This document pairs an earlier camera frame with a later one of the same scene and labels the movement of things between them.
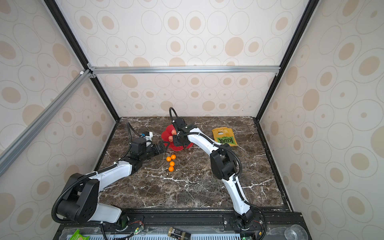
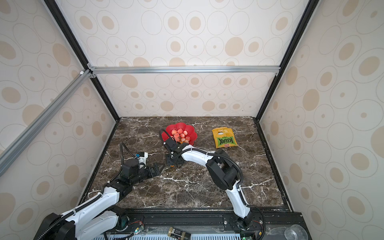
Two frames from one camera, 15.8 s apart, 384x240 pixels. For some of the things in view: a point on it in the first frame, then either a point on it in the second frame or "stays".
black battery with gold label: [178, 234] stays
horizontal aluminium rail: [111, 70] stays
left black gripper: [161, 146] -> [156, 171]
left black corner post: [75, 46] stays
